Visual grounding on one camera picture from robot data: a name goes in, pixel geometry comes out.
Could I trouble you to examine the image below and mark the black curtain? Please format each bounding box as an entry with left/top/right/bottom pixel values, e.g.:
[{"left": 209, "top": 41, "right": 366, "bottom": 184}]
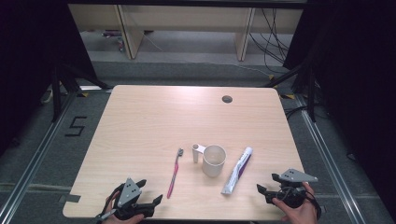
[
  {"left": 282, "top": 0, "right": 396, "bottom": 216},
  {"left": 0, "top": 0, "right": 98, "bottom": 157}
]

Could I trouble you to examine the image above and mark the person's right hand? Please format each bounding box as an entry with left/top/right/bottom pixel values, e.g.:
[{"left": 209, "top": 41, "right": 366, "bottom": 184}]
[{"left": 272, "top": 182, "right": 319, "bottom": 224}]

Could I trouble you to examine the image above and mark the thin white floor cable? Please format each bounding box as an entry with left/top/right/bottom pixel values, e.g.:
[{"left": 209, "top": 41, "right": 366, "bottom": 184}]
[{"left": 232, "top": 63, "right": 272, "bottom": 77}]

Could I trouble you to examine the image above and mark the black metal stand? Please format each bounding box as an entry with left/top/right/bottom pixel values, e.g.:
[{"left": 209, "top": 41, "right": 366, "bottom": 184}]
[
  {"left": 263, "top": 58, "right": 319, "bottom": 123},
  {"left": 50, "top": 61, "right": 112, "bottom": 123}
]

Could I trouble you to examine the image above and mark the metal floor rail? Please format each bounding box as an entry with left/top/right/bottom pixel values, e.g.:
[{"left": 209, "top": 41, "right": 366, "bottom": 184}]
[
  {"left": 0, "top": 91, "right": 78, "bottom": 224},
  {"left": 294, "top": 92, "right": 364, "bottom": 224}
]

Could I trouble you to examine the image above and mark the white purple toothpaste tube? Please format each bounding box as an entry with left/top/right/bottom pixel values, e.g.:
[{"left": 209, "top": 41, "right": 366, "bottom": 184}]
[{"left": 220, "top": 147, "right": 254, "bottom": 196}]

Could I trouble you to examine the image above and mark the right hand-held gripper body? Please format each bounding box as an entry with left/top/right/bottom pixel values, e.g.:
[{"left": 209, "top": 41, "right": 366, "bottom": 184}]
[{"left": 266, "top": 168, "right": 318, "bottom": 209}]

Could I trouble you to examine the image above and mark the black floor cable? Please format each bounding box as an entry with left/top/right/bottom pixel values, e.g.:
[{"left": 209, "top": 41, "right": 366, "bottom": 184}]
[{"left": 284, "top": 105, "right": 308, "bottom": 121}]

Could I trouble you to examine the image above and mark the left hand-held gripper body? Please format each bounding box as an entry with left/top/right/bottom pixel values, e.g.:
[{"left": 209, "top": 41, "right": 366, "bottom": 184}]
[{"left": 112, "top": 177, "right": 156, "bottom": 221}]

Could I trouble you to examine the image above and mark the black cable bundle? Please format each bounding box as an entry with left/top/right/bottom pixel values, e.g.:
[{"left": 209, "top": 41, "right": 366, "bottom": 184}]
[{"left": 248, "top": 8, "right": 292, "bottom": 75}]

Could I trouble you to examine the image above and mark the person's left hand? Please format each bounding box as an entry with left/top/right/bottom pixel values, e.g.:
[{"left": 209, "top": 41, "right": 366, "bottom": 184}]
[{"left": 102, "top": 190, "right": 145, "bottom": 224}]

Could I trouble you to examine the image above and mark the coiled white cable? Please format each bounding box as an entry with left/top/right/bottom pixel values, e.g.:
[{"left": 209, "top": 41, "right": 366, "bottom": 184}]
[{"left": 39, "top": 88, "right": 54, "bottom": 105}]

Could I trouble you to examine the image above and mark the light wooden desk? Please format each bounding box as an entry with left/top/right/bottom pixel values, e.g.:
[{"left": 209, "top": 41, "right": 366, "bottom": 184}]
[{"left": 68, "top": 3, "right": 304, "bottom": 63}]

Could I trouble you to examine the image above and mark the white cup with handle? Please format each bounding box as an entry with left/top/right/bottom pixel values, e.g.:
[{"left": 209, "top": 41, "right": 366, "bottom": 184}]
[{"left": 191, "top": 143, "right": 228, "bottom": 178}]

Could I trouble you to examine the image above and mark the pink toothbrush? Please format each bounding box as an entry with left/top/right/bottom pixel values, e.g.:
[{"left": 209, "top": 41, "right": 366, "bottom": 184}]
[{"left": 166, "top": 147, "right": 185, "bottom": 200}]

